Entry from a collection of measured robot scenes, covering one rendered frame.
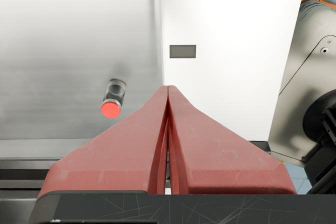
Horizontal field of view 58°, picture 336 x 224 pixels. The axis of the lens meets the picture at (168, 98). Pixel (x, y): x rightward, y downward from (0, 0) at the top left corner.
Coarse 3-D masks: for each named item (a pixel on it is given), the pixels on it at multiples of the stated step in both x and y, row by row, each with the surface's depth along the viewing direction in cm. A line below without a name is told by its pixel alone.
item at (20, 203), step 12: (0, 192) 44; (12, 192) 44; (24, 192) 44; (36, 192) 44; (0, 204) 49; (12, 204) 49; (24, 204) 49; (0, 216) 51; (12, 216) 51; (24, 216) 51
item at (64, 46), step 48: (0, 0) 30; (48, 0) 30; (96, 0) 30; (144, 0) 30; (0, 48) 33; (48, 48) 33; (96, 48) 33; (144, 48) 33; (0, 96) 37; (48, 96) 37; (96, 96) 37; (144, 96) 37; (0, 144) 40; (48, 144) 40
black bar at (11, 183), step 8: (0, 176) 43; (8, 176) 43; (16, 176) 43; (24, 176) 43; (32, 176) 43; (40, 176) 43; (0, 184) 43; (8, 184) 43; (16, 184) 43; (24, 184) 43; (32, 184) 43; (40, 184) 43; (168, 184) 43
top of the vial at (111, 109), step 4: (104, 104) 32; (108, 104) 32; (112, 104) 32; (116, 104) 32; (104, 108) 32; (108, 108) 32; (112, 108) 32; (116, 108) 32; (104, 112) 32; (108, 112) 32; (112, 112) 32; (116, 112) 32; (108, 116) 32; (112, 116) 32
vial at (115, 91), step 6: (108, 84) 35; (114, 84) 34; (120, 84) 35; (108, 90) 33; (114, 90) 33; (120, 90) 34; (108, 96) 32; (114, 96) 32; (120, 96) 33; (120, 102) 33; (120, 108) 33
